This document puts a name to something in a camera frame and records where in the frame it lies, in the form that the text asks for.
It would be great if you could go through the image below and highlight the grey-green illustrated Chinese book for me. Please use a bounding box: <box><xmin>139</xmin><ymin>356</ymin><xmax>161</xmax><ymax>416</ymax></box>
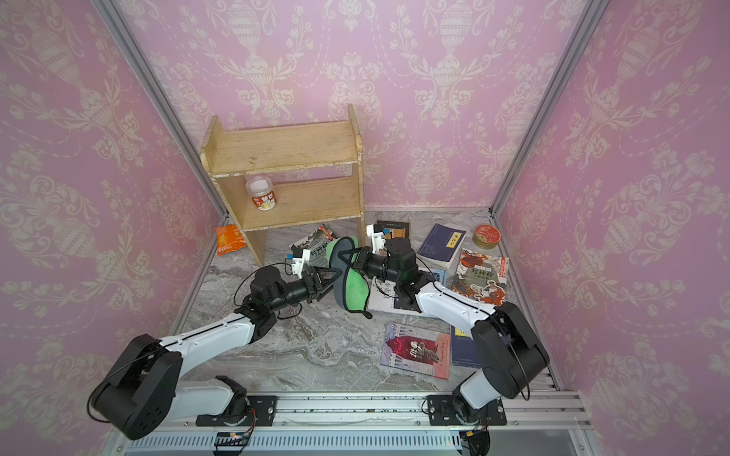
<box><xmin>291</xmin><ymin>223</ymin><xmax>335</xmax><ymax>267</ymax></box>

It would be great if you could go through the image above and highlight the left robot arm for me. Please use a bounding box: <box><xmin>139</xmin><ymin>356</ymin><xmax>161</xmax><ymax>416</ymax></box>
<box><xmin>87</xmin><ymin>266</ymin><xmax>342</xmax><ymax>440</ymax></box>

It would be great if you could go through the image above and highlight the red illustrated Chinese book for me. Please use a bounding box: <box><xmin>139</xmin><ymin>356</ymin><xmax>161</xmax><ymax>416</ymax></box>
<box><xmin>452</xmin><ymin>249</ymin><xmax>509</xmax><ymax>306</ymax></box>

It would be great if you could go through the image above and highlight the black and tan book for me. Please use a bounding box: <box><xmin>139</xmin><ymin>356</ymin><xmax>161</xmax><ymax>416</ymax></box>
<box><xmin>376</xmin><ymin>220</ymin><xmax>411</xmax><ymax>239</ymax></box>

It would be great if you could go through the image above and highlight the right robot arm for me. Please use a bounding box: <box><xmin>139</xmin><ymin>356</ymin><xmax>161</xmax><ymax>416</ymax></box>
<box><xmin>332</xmin><ymin>239</ymin><xmax>549</xmax><ymax>424</ymax></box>

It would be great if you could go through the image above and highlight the dark purple book yellow label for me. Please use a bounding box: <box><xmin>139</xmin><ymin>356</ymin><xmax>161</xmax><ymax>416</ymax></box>
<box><xmin>417</xmin><ymin>223</ymin><xmax>466</xmax><ymax>269</ymax></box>

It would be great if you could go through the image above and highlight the green cloth with black trim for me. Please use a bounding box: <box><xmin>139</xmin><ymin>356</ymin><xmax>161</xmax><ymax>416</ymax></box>
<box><xmin>326</xmin><ymin>237</ymin><xmax>373</xmax><ymax>319</ymax></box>

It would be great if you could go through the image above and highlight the red round tin can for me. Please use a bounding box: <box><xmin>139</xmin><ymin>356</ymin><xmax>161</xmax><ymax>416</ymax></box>
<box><xmin>473</xmin><ymin>224</ymin><xmax>502</xmax><ymax>250</ymax></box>

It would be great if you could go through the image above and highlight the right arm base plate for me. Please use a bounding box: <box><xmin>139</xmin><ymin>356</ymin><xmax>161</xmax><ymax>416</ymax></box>
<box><xmin>422</xmin><ymin>394</ymin><xmax>508</xmax><ymax>427</ymax></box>

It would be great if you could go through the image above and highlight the orange snack packet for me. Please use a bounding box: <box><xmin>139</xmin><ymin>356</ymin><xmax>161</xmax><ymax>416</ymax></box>
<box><xmin>215</xmin><ymin>224</ymin><xmax>247</xmax><ymax>257</ymax></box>

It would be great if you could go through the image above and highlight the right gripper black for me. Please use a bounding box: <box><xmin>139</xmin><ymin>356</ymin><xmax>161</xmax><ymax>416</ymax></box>
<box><xmin>341</xmin><ymin>248</ymin><xmax>407</xmax><ymax>289</ymax></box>

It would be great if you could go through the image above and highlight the pink Hamlet book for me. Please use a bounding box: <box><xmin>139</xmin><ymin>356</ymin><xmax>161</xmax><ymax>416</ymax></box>
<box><xmin>380</xmin><ymin>322</ymin><xmax>452</xmax><ymax>380</ymax></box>

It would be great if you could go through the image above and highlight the white plastic jar red label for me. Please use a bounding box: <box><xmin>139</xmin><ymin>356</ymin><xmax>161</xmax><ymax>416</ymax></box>
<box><xmin>245</xmin><ymin>176</ymin><xmax>278</xmax><ymax>211</ymax></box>

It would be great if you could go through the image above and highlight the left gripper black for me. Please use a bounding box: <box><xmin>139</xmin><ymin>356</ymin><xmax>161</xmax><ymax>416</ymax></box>
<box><xmin>268</xmin><ymin>268</ymin><xmax>342</xmax><ymax>315</ymax></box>

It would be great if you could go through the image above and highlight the dark blue book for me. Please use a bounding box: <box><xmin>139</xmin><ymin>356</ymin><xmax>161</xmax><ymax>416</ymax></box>
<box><xmin>451</xmin><ymin>327</ymin><xmax>481</xmax><ymax>369</ymax></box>

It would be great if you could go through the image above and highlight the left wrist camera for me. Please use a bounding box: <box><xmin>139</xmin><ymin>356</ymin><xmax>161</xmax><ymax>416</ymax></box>
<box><xmin>287</xmin><ymin>249</ymin><xmax>311</xmax><ymax>279</ymax></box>

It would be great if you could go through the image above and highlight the white book blue swirl cover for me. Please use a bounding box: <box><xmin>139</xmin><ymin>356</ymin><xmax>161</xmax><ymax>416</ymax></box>
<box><xmin>368</xmin><ymin>277</ymin><xmax>433</xmax><ymax>318</ymax></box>

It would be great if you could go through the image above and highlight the wooden two-tier shelf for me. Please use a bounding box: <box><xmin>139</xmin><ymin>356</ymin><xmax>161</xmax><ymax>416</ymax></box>
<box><xmin>200</xmin><ymin>106</ymin><xmax>366</xmax><ymax>265</ymax></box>

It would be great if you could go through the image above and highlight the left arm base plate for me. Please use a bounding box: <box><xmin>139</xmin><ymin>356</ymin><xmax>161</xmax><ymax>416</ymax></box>
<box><xmin>195</xmin><ymin>395</ymin><xmax>279</xmax><ymax>429</ymax></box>

